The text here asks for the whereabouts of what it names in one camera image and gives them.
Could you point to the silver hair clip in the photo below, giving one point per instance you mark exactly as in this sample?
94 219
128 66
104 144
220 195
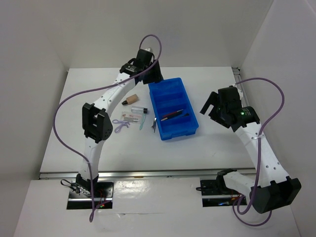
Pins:
154 124

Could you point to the red silver lip pencil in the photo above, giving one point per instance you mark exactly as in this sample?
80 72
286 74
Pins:
173 113

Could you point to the false eyelash case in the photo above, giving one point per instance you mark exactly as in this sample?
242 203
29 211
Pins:
131 117

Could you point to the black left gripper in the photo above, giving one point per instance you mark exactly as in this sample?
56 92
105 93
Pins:
156 75

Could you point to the blue plastic organizer tray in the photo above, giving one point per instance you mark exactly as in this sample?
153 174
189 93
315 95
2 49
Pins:
168 96

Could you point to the beige foundation bottle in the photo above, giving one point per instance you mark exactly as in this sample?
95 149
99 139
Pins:
130 100

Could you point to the mint eyebrow razor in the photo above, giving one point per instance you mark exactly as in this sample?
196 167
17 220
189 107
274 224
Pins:
142 121

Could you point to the clear bottle black cap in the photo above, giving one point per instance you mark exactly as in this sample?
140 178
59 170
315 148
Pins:
139 110

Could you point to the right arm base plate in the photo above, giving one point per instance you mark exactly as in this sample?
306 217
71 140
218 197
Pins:
214 196

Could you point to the purple eyelash applicator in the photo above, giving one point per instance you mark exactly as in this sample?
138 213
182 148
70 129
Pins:
120 124

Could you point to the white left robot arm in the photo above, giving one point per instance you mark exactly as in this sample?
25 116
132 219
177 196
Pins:
96 116

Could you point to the aluminium side rail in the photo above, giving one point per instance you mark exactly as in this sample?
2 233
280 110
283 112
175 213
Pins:
237 76

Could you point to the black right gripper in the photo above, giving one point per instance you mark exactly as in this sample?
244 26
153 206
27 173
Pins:
213 99

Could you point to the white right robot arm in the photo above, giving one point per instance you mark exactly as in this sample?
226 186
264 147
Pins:
272 187

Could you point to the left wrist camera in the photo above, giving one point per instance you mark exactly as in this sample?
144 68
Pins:
149 49

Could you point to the aluminium front rail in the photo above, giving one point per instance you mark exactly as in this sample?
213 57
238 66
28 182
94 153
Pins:
136 174

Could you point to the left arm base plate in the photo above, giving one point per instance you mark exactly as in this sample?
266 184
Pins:
79 198

